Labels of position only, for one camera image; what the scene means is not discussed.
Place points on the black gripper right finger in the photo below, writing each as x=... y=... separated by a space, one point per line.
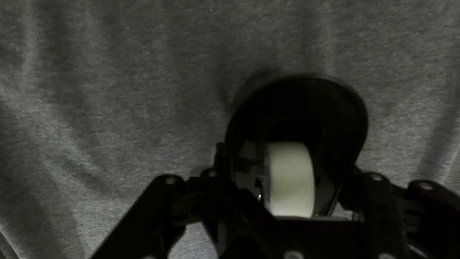
x=411 y=220

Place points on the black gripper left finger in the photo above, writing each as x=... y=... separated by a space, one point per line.
x=191 y=216

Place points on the black masking tape dispenser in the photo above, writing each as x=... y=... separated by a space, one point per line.
x=330 y=119

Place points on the grey tablecloth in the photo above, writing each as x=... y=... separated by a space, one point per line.
x=119 y=95

